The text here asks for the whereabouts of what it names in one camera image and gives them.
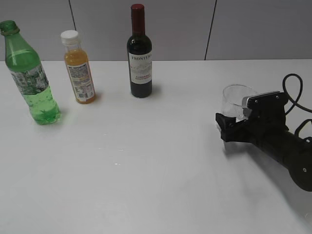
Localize green sprite bottle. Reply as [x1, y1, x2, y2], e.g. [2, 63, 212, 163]
[0, 20, 61, 125]

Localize red wine bottle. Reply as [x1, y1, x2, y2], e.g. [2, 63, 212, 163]
[127, 4, 152, 98]

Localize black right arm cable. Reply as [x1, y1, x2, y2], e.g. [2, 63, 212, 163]
[282, 74, 312, 139]

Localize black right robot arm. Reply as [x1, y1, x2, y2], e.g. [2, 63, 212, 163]
[215, 91, 312, 192]

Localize transparent plastic cup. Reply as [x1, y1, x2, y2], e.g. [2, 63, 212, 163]
[221, 84, 258, 121]

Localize orange juice bottle white cap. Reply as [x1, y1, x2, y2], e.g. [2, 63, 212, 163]
[60, 30, 96, 104]

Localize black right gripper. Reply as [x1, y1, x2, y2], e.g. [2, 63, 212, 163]
[215, 91, 288, 146]

